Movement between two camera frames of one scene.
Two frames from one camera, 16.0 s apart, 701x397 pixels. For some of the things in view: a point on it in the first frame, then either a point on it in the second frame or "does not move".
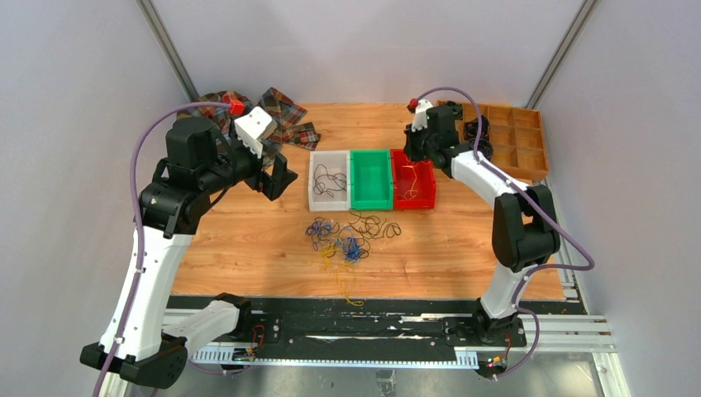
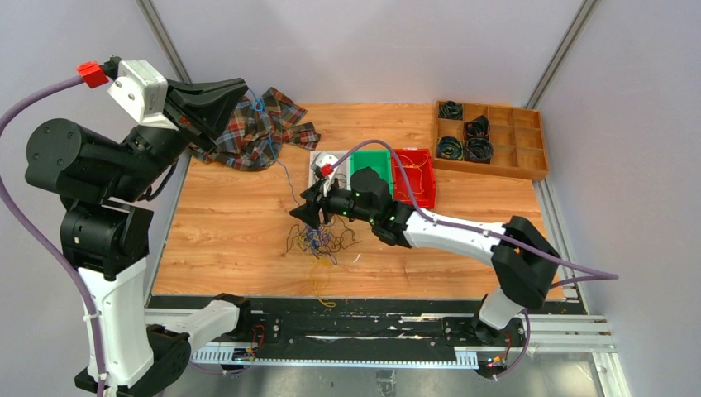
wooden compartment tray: x=516 y=136 does not move
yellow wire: x=412 y=184 to x=416 y=166
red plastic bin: x=414 y=186 does not move
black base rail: x=336 y=332 does not move
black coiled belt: x=457 y=109 does not move
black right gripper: x=409 y=148 to x=314 y=203
